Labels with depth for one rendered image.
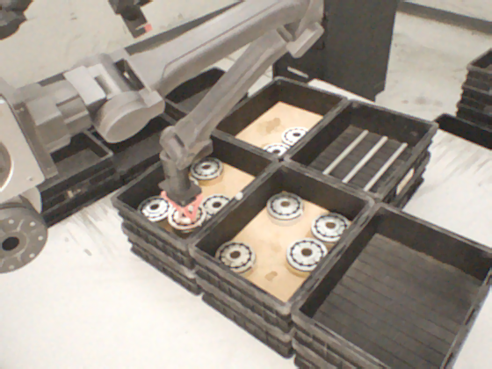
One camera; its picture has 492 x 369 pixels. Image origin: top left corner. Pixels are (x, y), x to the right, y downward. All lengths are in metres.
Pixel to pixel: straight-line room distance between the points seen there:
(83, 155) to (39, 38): 1.82
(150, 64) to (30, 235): 0.45
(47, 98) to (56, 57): 3.44
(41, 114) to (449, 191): 1.31
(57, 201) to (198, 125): 1.19
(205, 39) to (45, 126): 0.26
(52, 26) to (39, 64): 0.31
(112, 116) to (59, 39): 3.40
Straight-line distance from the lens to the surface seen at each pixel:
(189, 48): 0.70
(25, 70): 4.00
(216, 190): 1.39
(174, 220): 1.22
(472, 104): 2.68
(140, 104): 0.65
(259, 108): 1.67
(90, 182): 2.08
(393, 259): 1.22
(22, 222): 0.95
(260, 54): 0.88
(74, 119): 0.62
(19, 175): 0.62
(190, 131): 0.98
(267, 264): 1.18
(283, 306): 0.99
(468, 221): 1.54
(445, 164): 1.73
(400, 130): 1.56
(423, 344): 1.10
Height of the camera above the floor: 1.75
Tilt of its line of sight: 41 degrees down
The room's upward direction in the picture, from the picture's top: 6 degrees counter-clockwise
